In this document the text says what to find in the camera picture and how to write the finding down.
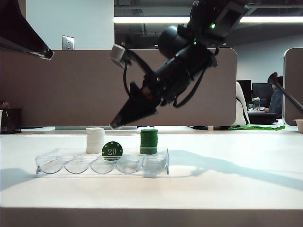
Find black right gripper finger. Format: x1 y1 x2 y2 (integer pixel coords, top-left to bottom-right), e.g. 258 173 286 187
110 81 144 130
123 96 162 126

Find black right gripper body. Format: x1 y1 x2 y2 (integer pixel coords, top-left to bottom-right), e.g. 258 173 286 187
142 45 218 106

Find green poker chip marked 20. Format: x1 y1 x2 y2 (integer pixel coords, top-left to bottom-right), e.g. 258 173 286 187
101 141 124 163

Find green poker chip stack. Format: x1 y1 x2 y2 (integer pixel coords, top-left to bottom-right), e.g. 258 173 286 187
139 128 159 156

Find white poker chip stack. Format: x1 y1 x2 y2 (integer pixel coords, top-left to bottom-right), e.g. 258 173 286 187
85 127 105 155

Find clear plastic chip tray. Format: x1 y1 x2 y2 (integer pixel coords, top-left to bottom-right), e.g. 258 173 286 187
35 148 170 176

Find grey divider foot bar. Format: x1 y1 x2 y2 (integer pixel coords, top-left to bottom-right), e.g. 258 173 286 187
54 126 138 131

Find wide brown desk divider panel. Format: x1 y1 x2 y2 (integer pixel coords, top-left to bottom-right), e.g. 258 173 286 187
0 48 237 128

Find long ceiling light strip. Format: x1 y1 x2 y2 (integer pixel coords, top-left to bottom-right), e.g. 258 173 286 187
113 16 303 24

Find black computer monitor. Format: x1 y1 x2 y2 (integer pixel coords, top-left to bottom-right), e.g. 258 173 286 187
236 79 252 105
252 83 275 108

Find white chair back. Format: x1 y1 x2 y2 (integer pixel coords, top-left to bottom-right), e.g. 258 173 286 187
233 81 250 127

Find dark background desk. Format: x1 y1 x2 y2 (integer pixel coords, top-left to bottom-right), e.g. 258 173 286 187
247 111 279 125

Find green tape strip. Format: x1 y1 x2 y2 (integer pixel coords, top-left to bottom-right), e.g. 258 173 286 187
228 125 286 131

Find seated person in blue shirt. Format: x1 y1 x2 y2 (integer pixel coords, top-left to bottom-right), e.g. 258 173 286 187
263 83 284 119

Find black pole with curved head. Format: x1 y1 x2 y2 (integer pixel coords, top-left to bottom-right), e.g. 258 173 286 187
267 72 303 111

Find narrow brown desk divider panel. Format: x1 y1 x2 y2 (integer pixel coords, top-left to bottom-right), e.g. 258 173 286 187
283 48 303 126

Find beige paper bowl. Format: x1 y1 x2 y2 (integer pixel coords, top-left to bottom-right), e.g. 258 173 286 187
293 119 303 134

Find black camera cable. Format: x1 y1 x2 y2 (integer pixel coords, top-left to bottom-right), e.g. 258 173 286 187
122 61 134 96

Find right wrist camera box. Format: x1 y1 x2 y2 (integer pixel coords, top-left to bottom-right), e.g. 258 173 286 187
110 43 133 70

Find metal wall switch plate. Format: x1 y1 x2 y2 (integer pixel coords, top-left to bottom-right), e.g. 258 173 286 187
62 35 75 51

